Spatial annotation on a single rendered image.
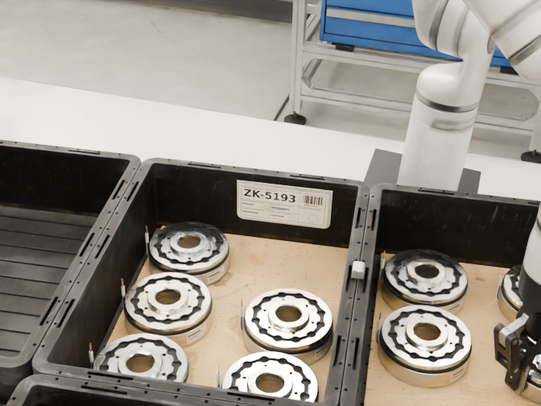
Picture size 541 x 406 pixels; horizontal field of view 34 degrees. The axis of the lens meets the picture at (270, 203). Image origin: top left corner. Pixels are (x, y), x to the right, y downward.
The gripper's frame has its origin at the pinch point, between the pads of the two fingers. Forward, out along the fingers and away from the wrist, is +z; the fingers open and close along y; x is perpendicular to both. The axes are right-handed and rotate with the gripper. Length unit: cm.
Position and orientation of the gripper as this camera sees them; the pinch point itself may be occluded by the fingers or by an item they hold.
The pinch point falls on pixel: (534, 369)
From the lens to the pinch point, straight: 101.9
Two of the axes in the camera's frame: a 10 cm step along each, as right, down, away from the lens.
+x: 5.2, 5.0, -6.9
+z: -0.2, 8.2, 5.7
